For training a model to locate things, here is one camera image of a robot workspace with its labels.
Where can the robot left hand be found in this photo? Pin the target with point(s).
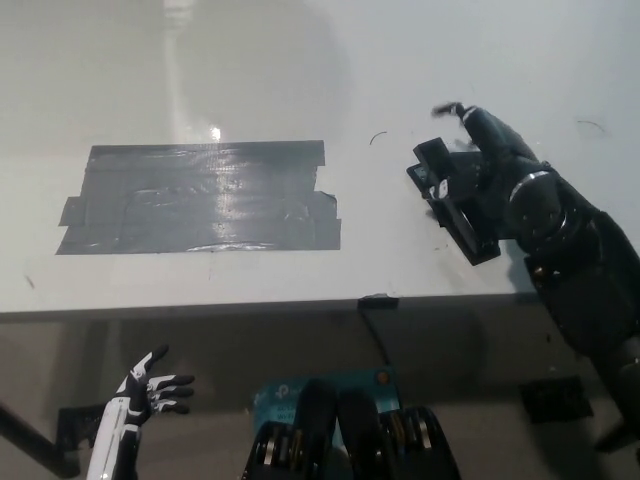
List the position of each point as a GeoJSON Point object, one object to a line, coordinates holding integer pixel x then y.
{"type": "Point", "coordinates": [125, 405]}

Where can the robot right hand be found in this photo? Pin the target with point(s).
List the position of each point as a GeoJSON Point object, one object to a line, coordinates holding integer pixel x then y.
{"type": "Point", "coordinates": [495, 140]}

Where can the black stapler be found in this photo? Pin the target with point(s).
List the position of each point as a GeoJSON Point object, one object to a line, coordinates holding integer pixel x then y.
{"type": "Point", "coordinates": [465, 235]}

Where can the black floor tape mark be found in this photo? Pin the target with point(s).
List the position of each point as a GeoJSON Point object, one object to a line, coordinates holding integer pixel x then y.
{"type": "Point", "coordinates": [75, 425]}
{"type": "Point", "coordinates": [555, 400]}

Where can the black metal frame bar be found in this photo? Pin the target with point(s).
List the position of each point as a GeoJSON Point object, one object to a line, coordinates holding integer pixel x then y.
{"type": "Point", "coordinates": [30, 435]}

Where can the grey duct tape patch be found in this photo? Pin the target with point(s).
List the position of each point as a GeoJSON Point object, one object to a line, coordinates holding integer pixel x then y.
{"type": "Point", "coordinates": [200, 200]}

